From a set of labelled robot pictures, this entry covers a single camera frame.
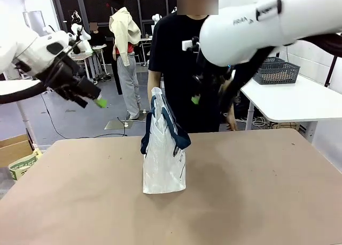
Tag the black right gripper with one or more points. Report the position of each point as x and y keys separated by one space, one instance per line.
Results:
x=211 y=77

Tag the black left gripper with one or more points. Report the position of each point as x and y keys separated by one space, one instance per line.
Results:
x=60 y=71

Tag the grey plastic lattice basket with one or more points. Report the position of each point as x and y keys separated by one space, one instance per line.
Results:
x=272 y=59
x=278 y=73

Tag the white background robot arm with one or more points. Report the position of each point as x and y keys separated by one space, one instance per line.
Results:
x=155 y=18
x=84 y=37

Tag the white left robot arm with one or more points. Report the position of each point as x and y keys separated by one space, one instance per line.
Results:
x=26 y=49

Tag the person's right forearm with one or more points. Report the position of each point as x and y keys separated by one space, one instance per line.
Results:
x=153 y=80

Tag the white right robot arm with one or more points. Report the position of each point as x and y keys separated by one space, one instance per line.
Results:
x=240 y=31

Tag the person's left forearm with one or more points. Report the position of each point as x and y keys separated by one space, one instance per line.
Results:
x=231 y=110

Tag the person's left hand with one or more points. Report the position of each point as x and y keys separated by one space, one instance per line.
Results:
x=232 y=123

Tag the dark sneakers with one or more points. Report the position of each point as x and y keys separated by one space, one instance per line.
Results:
x=102 y=77

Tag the person in black T-shirt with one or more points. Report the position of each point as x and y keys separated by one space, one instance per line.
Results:
x=176 y=68

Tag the desk with green edge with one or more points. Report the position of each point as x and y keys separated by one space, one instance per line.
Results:
x=91 y=55

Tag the metal floor plate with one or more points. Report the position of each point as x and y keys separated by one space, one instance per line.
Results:
x=115 y=125

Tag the seated person in black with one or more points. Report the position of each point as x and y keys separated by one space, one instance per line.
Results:
x=97 y=36

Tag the white round stand table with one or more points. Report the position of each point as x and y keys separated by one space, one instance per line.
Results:
x=18 y=85

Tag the mannequin in cream jacket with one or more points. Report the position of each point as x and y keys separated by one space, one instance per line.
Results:
x=124 y=33

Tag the small background desk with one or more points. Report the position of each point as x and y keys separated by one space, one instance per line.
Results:
x=145 y=39

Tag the brown cardboard box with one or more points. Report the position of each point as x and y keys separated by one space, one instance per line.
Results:
x=14 y=151

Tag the green and white carton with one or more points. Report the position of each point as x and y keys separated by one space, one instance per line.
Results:
x=25 y=166

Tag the wooden pallet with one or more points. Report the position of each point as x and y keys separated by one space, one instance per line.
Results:
x=287 y=125

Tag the white side table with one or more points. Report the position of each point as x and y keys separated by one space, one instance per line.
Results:
x=294 y=100

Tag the black stand pole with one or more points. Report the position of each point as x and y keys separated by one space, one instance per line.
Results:
x=330 y=71

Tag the white chest-mounted camera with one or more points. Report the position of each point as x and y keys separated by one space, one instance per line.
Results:
x=187 y=45

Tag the metal mannequin base plate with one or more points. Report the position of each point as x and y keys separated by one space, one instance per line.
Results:
x=139 y=116

